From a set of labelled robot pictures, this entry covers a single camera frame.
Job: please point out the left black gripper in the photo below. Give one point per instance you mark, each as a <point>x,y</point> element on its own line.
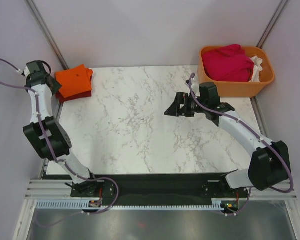
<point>57,86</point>

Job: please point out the magenta shirt in basket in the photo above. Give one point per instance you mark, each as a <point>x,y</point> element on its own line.
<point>228,64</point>

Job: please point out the left aluminium corner post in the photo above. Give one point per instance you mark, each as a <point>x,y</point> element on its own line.
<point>35,12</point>

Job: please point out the aluminium front rail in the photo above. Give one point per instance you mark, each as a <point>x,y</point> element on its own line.
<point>57,190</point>

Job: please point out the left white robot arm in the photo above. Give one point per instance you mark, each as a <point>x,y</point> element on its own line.
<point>47,136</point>

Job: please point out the orange t shirt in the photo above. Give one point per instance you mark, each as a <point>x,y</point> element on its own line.
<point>78,79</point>

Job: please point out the orange plastic basket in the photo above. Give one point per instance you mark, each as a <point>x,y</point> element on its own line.
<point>239,89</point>

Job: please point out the white slotted cable duct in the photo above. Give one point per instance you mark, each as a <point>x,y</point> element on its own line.
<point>89,205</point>

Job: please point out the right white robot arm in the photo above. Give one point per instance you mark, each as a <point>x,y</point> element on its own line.
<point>269,166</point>

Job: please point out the white cloth in basket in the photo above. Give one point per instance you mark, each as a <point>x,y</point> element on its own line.
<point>257,68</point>

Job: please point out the folded dark red shirt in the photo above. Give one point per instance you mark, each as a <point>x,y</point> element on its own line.
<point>67,96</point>

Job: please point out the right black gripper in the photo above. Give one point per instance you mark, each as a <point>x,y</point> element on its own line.
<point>181,98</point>

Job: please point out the right aluminium corner post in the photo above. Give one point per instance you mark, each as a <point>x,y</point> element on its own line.
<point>272,23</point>

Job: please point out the aluminium corner post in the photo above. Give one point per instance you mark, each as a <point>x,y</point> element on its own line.
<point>272,23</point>
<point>35,12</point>

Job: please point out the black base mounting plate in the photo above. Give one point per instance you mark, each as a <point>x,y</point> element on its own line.
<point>166,189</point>

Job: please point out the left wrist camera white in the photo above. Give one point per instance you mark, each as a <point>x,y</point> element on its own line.
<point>24,72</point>

